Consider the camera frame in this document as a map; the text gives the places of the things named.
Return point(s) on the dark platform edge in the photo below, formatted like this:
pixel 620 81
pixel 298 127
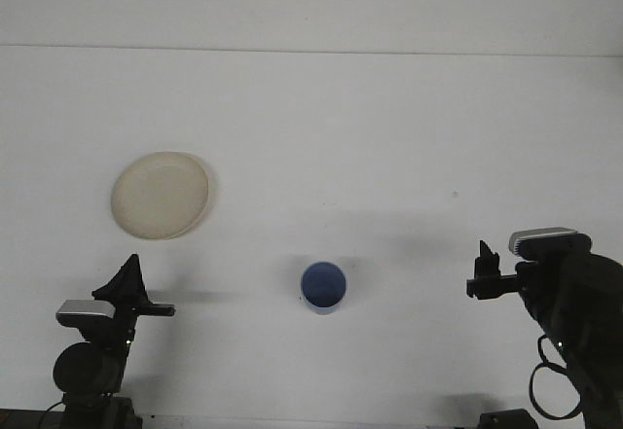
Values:
pixel 19 419

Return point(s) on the pale blue cup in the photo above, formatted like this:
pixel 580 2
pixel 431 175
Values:
pixel 323 283

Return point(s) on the pale grey camera box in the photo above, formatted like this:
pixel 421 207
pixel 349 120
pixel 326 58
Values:
pixel 83 308
pixel 540 234

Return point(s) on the pale round plate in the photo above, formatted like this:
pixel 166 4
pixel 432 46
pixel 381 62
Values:
pixel 160 195

